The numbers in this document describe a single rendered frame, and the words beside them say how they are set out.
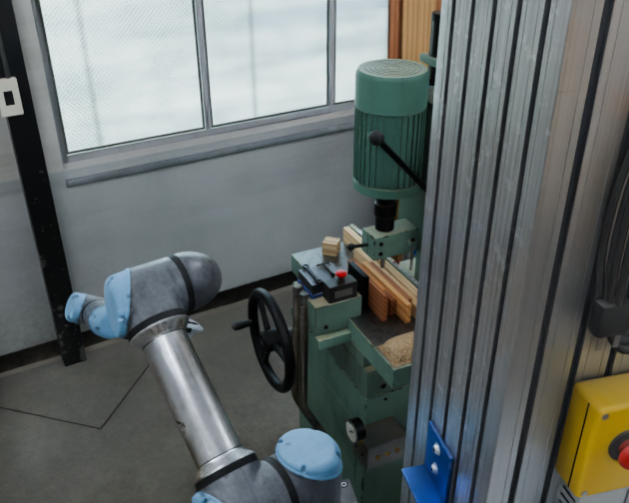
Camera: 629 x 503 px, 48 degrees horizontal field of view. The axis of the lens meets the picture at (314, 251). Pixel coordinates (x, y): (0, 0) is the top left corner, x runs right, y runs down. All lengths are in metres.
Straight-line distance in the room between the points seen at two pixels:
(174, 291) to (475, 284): 0.68
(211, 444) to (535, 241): 0.75
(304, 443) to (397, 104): 0.81
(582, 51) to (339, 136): 2.80
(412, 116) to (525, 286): 1.05
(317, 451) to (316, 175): 2.26
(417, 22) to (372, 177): 1.61
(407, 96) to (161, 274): 0.72
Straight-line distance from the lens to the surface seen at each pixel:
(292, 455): 1.27
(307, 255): 2.11
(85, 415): 3.02
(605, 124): 0.67
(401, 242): 1.91
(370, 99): 1.69
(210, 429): 1.26
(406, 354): 1.70
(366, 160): 1.75
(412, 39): 3.28
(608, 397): 0.82
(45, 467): 2.87
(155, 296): 1.31
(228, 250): 3.34
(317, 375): 2.17
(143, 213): 3.11
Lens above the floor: 1.97
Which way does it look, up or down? 30 degrees down
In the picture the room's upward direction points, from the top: straight up
